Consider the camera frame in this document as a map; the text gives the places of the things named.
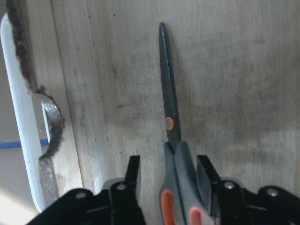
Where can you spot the grey orange scissors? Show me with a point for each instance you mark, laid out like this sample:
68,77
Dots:
180,200

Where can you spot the wooden drawer with white handle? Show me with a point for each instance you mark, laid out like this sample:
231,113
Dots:
87,79

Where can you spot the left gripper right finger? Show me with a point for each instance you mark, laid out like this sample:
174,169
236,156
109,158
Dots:
231,204

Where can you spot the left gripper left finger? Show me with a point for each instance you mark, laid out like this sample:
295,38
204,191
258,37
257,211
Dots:
116,204

